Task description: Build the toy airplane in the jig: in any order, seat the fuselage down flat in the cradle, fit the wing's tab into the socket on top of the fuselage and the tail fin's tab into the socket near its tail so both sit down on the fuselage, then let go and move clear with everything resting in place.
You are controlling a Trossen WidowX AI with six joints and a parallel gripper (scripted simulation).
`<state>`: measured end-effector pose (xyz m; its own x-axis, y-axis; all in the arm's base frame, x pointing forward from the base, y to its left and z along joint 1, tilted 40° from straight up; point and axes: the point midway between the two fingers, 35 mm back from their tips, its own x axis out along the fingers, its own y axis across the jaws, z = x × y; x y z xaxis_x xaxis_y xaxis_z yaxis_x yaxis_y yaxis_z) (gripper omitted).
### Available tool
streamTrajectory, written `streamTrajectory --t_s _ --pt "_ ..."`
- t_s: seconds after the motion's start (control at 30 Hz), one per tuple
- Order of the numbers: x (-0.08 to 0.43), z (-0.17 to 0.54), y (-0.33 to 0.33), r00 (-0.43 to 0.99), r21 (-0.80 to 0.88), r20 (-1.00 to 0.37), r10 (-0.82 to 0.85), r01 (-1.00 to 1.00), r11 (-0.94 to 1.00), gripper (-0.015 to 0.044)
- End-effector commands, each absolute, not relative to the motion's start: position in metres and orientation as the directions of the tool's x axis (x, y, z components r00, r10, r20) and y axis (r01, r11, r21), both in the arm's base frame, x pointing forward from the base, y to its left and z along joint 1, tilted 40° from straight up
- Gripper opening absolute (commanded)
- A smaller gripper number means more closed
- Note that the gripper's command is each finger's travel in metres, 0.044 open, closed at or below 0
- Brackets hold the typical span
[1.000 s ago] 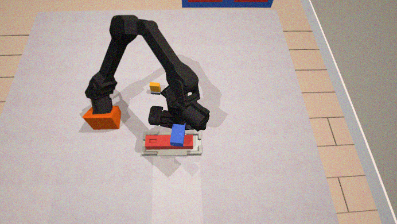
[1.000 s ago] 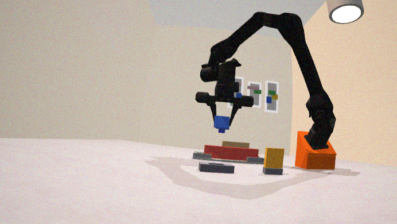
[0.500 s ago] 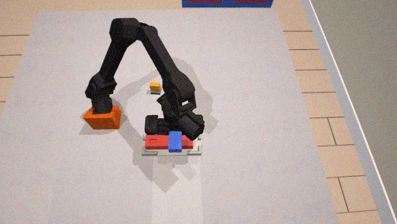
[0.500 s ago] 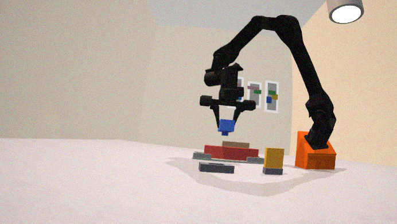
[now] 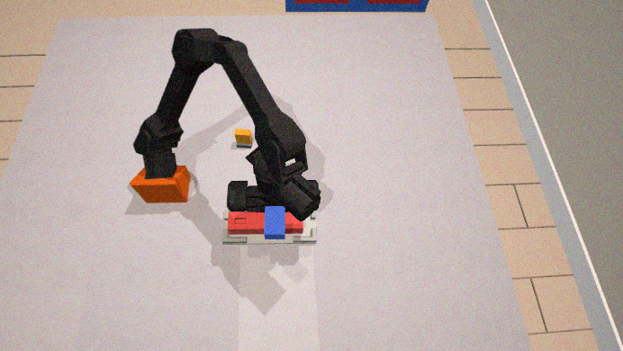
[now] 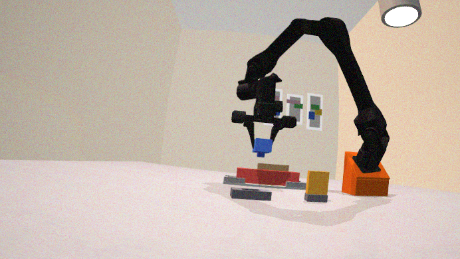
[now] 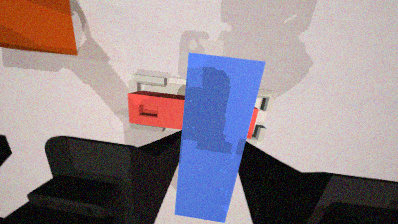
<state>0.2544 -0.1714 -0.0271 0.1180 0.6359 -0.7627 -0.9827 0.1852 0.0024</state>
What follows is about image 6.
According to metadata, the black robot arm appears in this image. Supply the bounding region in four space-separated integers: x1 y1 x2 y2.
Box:
237 17 390 173

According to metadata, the red long bar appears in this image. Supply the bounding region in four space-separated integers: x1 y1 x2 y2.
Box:
236 167 300 186

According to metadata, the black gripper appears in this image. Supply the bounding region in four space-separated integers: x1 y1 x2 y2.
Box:
231 94 296 149

